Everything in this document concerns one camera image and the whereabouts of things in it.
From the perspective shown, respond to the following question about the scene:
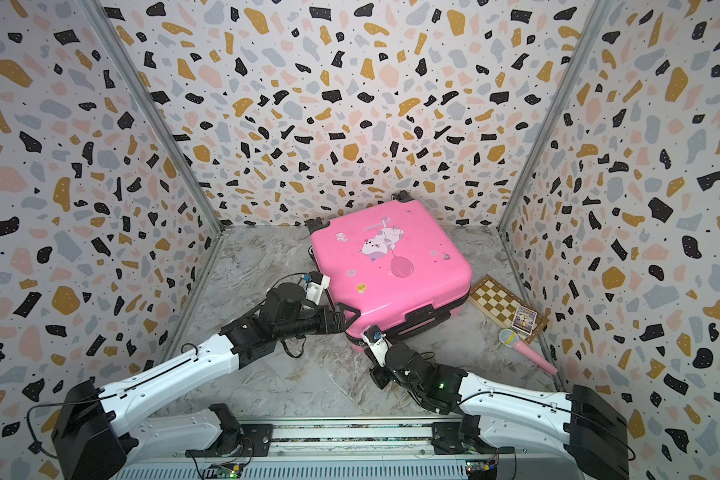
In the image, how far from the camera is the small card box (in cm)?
91

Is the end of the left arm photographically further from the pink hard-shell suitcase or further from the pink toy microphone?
the pink toy microphone

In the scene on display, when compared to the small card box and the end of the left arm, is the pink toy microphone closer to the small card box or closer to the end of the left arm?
the small card box

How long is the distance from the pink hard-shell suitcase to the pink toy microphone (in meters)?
0.17

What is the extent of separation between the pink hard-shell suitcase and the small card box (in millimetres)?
192

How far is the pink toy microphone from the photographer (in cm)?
87

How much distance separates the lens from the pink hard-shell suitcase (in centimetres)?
79

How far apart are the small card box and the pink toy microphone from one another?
0.7 inches
